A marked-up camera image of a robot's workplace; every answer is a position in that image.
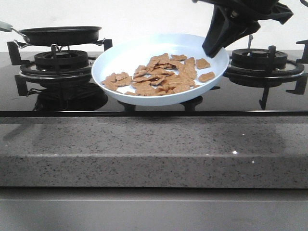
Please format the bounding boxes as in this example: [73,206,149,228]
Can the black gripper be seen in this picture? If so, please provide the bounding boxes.
[202,0,294,57]

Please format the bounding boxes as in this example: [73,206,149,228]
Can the brown meat pieces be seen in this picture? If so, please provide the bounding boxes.
[102,53,216,96]

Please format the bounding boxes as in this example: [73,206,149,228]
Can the light blue plate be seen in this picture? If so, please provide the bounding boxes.
[91,33,229,106]

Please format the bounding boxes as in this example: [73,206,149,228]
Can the black pan with green handle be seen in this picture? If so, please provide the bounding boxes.
[0,22,102,46]

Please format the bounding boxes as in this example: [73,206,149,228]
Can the black empty burner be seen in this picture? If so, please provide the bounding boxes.
[231,49,288,69]

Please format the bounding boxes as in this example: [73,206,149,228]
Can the black empty burner grate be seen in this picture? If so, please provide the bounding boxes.
[223,35,308,110]

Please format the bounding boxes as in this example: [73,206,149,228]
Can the black burner under pan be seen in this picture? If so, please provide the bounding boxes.
[34,50,89,71]

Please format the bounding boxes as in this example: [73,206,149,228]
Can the black pan support grate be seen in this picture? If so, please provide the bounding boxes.
[6,38,114,97]

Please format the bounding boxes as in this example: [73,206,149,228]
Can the black glass gas cooktop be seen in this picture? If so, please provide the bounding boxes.
[0,53,308,117]

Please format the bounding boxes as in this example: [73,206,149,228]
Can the metal wire trivet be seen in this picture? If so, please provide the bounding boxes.
[13,38,113,51]

